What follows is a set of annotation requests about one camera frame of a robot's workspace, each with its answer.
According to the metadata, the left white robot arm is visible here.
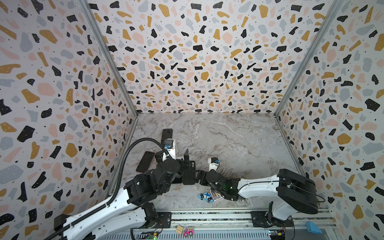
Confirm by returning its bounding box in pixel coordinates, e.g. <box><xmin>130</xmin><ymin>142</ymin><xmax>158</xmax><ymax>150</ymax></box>
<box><xmin>48</xmin><ymin>159</ymin><xmax>181</xmax><ymax>240</ymax></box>

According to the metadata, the aluminium corner post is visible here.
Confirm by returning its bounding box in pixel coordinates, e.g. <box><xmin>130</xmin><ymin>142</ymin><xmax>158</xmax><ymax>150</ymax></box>
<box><xmin>274</xmin><ymin>0</ymin><xmax>343</xmax><ymax>119</ymax></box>
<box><xmin>78</xmin><ymin>0</ymin><xmax>138</xmax><ymax>120</ymax></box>

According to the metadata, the aluminium right corner post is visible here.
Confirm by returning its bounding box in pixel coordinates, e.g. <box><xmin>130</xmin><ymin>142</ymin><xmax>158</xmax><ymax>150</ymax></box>
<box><xmin>274</xmin><ymin>0</ymin><xmax>343</xmax><ymax>119</ymax></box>

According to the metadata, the blue toy car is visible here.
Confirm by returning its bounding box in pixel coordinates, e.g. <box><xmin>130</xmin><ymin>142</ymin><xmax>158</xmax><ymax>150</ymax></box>
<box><xmin>198</xmin><ymin>192</ymin><xmax>214</xmax><ymax>203</ymax></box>

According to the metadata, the black phone case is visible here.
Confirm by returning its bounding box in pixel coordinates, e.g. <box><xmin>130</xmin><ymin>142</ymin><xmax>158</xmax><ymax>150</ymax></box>
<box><xmin>182</xmin><ymin>160</ymin><xmax>196</xmax><ymax>186</ymax></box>

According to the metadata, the large black phone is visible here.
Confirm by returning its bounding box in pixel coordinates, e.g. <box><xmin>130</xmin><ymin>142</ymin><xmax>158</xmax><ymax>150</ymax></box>
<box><xmin>172</xmin><ymin>149</ymin><xmax>190</xmax><ymax>184</ymax></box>

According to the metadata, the pink toy car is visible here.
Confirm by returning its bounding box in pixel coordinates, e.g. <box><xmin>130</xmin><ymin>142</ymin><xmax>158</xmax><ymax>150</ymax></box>
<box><xmin>183</xmin><ymin>227</ymin><xmax>194</xmax><ymax>238</ymax></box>

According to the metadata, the small wooden block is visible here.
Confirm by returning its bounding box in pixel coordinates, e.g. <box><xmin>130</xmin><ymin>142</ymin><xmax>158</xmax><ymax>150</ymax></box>
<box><xmin>175</xmin><ymin>225</ymin><xmax>184</xmax><ymax>235</ymax></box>

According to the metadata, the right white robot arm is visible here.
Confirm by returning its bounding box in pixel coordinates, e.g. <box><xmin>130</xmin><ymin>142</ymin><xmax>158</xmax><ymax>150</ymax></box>
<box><xmin>195</xmin><ymin>169</ymin><xmax>319</xmax><ymax>221</ymax></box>

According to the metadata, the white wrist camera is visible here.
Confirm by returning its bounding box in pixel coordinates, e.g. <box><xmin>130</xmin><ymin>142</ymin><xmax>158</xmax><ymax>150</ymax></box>
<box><xmin>208</xmin><ymin>157</ymin><xmax>220</xmax><ymax>171</ymax></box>
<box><xmin>163</xmin><ymin>139</ymin><xmax>176</xmax><ymax>161</ymax></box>

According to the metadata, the phone in pink case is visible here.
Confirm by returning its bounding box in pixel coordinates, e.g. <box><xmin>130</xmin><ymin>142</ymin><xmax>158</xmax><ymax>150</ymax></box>
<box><xmin>136</xmin><ymin>151</ymin><xmax>155</xmax><ymax>173</ymax></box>

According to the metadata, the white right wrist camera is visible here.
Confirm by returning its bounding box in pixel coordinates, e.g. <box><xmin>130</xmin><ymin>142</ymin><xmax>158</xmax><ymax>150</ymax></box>
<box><xmin>208</xmin><ymin>157</ymin><xmax>220</xmax><ymax>171</ymax></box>

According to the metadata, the blue sponge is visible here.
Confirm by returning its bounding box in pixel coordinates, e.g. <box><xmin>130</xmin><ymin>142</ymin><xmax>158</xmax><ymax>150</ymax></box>
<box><xmin>306</xmin><ymin>221</ymin><xmax>323</xmax><ymax>235</ymax></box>

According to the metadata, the black corrugated cable conduit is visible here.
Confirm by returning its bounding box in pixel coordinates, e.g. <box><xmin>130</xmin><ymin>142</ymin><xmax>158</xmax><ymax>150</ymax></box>
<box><xmin>43</xmin><ymin>137</ymin><xmax>169</xmax><ymax>240</ymax></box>

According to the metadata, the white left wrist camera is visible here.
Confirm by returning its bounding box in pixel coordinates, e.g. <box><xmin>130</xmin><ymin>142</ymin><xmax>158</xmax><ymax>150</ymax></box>
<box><xmin>163</xmin><ymin>139</ymin><xmax>176</xmax><ymax>161</ymax></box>

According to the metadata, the aluminium left corner post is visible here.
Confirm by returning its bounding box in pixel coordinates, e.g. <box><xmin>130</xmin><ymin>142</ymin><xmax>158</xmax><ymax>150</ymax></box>
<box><xmin>78</xmin><ymin>0</ymin><xmax>138</xmax><ymax>120</ymax></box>

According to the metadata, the purple card box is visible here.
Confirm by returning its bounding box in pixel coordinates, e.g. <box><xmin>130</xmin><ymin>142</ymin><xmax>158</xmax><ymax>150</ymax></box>
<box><xmin>210</xmin><ymin>190</ymin><xmax>224</xmax><ymax>202</ymax></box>

